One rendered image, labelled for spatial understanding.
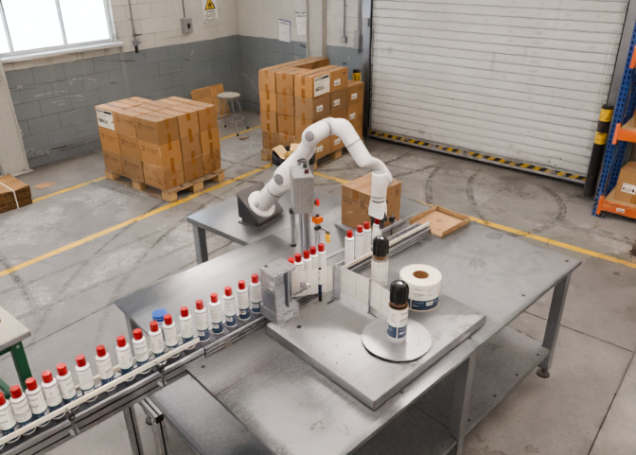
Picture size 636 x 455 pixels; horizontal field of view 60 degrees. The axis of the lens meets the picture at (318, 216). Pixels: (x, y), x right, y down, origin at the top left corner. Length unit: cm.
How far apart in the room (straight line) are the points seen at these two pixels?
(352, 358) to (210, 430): 99
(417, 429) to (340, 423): 91
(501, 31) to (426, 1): 101
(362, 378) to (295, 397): 28
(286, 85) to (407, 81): 169
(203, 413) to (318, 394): 101
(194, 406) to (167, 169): 335
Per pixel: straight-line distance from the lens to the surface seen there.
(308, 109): 653
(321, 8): 819
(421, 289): 265
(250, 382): 241
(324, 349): 247
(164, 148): 599
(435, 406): 321
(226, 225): 365
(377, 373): 236
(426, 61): 729
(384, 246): 269
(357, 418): 225
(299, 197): 265
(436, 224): 365
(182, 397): 330
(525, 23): 674
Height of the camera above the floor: 245
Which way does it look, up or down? 26 degrees down
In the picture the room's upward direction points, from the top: 1 degrees counter-clockwise
